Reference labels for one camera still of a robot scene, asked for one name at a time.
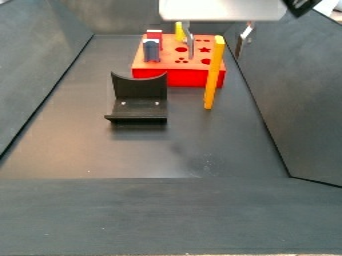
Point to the red shape-sorter fixture block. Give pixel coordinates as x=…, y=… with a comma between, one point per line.
x=186, y=72

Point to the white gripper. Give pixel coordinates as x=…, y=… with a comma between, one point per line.
x=221, y=10

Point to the black curved regrasp stand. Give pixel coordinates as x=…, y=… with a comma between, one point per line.
x=141, y=98

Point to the yellow cylinder peg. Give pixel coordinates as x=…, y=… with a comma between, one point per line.
x=179, y=32

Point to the blue notched peg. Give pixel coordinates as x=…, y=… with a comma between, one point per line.
x=151, y=50

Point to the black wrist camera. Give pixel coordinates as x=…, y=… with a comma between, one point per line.
x=300, y=7

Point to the red square peg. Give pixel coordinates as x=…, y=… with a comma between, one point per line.
x=155, y=34

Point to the yellow two-prong square-circle object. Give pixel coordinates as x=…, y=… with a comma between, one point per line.
x=214, y=72

